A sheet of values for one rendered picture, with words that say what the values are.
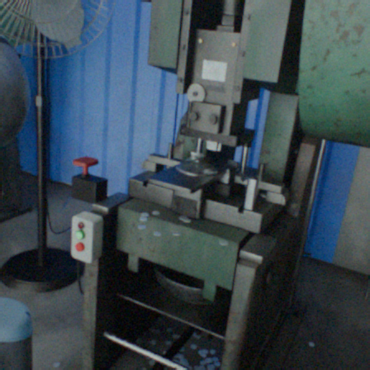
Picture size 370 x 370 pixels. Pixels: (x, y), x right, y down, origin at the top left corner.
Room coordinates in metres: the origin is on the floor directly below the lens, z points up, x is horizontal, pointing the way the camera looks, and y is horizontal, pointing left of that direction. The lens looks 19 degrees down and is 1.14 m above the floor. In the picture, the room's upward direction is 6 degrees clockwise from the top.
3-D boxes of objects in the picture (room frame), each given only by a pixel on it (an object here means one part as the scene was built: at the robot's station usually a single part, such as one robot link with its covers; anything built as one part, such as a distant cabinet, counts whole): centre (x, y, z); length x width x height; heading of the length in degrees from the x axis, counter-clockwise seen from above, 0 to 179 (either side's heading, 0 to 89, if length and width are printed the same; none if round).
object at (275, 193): (1.25, -0.24, 0.76); 0.17 x 0.06 x 0.10; 65
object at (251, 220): (1.32, -0.08, 0.67); 0.45 x 0.30 x 0.06; 65
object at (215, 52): (1.28, -0.07, 1.04); 0.17 x 0.15 x 0.30; 155
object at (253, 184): (1.13, -0.19, 0.75); 0.03 x 0.03 x 0.10; 65
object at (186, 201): (1.16, -0.01, 0.72); 0.25 x 0.14 x 0.14; 155
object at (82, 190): (1.24, 0.30, 0.62); 0.10 x 0.06 x 0.20; 65
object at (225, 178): (1.31, -0.08, 0.76); 0.15 x 0.09 x 0.05; 65
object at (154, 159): (1.39, 0.07, 0.76); 0.17 x 0.06 x 0.10; 65
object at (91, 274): (1.56, 0.10, 0.45); 0.92 x 0.12 x 0.90; 155
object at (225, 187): (1.32, -0.09, 0.72); 0.20 x 0.16 x 0.03; 65
